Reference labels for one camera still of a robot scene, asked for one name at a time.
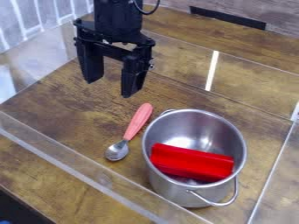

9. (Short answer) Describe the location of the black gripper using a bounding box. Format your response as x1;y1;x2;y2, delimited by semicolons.
74;0;155;98

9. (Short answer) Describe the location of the silver metal pot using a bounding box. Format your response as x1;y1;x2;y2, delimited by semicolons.
142;108;248;208

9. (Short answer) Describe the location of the red rectangular block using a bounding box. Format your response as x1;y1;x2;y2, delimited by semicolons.
150;143;235;182

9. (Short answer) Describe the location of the clear acrylic barrier panel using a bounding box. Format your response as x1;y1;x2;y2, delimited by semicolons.
0;112;212;224

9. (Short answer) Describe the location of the black cable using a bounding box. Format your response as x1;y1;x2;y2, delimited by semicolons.
132;0;162;16

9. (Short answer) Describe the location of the spoon with pink handle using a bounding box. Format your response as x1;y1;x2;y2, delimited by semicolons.
106;103;154;161

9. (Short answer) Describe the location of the black wall strip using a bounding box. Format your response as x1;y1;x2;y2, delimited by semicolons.
190;6;267;30

